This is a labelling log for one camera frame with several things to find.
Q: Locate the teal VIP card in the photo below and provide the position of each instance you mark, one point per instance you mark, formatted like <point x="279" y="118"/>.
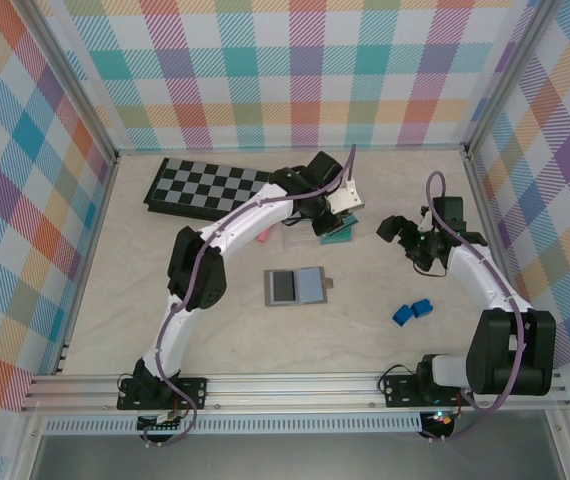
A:
<point x="337" y="239"/>

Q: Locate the clear acrylic card organizer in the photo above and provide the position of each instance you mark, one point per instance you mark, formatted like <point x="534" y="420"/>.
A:
<point x="297" y="239"/>

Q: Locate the white magnetic stripe card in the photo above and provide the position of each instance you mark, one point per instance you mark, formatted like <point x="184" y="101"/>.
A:
<point x="282" y="287"/>

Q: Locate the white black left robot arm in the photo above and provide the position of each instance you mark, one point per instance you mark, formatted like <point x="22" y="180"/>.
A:
<point x="245" y="220"/>

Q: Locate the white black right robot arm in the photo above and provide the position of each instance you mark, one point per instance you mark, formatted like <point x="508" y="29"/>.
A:
<point x="510" y="360"/>

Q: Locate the pink toy microphone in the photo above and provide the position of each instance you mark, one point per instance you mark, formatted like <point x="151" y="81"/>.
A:
<point x="264" y="236"/>

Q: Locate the blue toy block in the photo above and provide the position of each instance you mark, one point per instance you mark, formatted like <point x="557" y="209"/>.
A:
<point x="401" y="315"/>
<point x="421" y="308"/>

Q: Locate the black grey folding chessboard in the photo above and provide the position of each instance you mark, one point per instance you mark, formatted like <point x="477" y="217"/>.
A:
<point x="190" y="185"/>

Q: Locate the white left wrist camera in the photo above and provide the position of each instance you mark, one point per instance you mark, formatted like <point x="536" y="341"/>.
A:
<point x="347" y="200"/>

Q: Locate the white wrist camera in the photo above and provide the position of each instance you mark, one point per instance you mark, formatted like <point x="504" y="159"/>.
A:
<point x="347" y="200"/>
<point x="427" y="221"/>

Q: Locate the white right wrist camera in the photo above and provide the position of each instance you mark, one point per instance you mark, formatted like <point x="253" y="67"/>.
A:
<point x="427" y="221"/>

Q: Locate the aluminium frame side bar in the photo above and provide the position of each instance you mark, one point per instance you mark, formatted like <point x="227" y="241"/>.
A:
<point x="483" y="200"/>
<point x="101" y="210"/>

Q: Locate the aluminium frame back bar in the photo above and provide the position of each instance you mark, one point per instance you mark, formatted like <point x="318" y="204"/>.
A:
<point x="215" y="149"/>

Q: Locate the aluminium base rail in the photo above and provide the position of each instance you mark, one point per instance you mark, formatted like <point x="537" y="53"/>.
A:
<point x="290" y="387"/>

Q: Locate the aluminium frame post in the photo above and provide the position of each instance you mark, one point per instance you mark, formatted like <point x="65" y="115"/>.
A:
<point x="80" y="75"/>
<point x="508" y="75"/>

